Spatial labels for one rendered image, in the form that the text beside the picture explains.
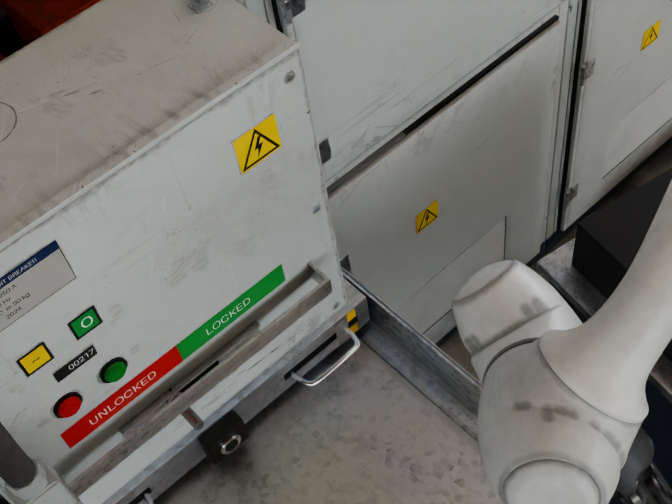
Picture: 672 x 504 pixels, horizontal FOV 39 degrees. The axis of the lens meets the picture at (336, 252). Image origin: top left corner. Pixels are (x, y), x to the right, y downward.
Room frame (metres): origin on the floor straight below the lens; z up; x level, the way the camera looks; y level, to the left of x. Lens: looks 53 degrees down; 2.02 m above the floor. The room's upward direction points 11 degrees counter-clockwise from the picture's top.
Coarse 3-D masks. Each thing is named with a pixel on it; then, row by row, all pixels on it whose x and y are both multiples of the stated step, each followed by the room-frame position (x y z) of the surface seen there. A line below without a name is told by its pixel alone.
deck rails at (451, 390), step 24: (360, 288) 0.78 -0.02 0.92; (384, 312) 0.74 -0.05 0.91; (360, 336) 0.74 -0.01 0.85; (384, 336) 0.73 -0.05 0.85; (408, 336) 0.70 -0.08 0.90; (408, 360) 0.69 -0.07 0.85; (432, 360) 0.66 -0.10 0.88; (432, 384) 0.64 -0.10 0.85; (456, 384) 0.62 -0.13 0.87; (456, 408) 0.60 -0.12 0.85
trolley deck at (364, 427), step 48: (336, 384) 0.67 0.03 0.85; (384, 384) 0.66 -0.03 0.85; (480, 384) 0.63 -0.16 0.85; (288, 432) 0.61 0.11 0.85; (336, 432) 0.60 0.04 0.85; (384, 432) 0.59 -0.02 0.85; (432, 432) 0.57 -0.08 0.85; (192, 480) 0.57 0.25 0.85; (240, 480) 0.56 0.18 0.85; (288, 480) 0.54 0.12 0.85; (336, 480) 0.53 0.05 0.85; (384, 480) 0.52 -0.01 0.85; (432, 480) 0.51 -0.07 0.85; (480, 480) 0.49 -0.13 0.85
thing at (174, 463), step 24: (336, 312) 0.74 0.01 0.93; (360, 312) 0.75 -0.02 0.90; (312, 336) 0.71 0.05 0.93; (336, 336) 0.72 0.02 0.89; (288, 360) 0.68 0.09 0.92; (312, 360) 0.69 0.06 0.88; (264, 384) 0.65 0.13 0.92; (288, 384) 0.67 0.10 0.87; (240, 408) 0.63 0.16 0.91; (192, 432) 0.60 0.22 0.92; (168, 456) 0.57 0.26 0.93; (192, 456) 0.58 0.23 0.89; (144, 480) 0.54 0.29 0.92; (168, 480) 0.56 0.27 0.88
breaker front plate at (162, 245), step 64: (192, 128) 0.67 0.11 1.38; (128, 192) 0.63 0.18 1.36; (192, 192) 0.66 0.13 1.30; (256, 192) 0.70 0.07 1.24; (320, 192) 0.75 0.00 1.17; (0, 256) 0.56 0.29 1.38; (128, 256) 0.61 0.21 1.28; (192, 256) 0.65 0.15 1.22; (256, 256) 0.69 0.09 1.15; (320, 256) 0.73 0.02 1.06; (64, 320) 0.57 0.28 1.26; (128, 320) 0.60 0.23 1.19; (192, 320) 0.63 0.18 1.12; (256, 320) 0.67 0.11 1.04; (320, 320) 0.72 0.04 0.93; (0, 384) 0.52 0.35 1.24; (64, 384) 0.55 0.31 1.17; (64, 448) 0.53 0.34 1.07
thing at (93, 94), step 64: (128, 0) 0.87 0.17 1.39; (0, 64) 0.81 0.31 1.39; (64, 64) 0.79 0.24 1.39; (128, 64) 0.77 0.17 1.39; (192, 64) 0.75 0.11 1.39; (256, 64) 0.73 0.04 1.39; (0, 128) 0.71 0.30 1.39; (64, 128) 0.69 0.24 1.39; (128, 128) 0.68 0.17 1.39; (0, 192) 0.63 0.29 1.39; (64, 192) 0.61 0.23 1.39; (192, 384) 0.62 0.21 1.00
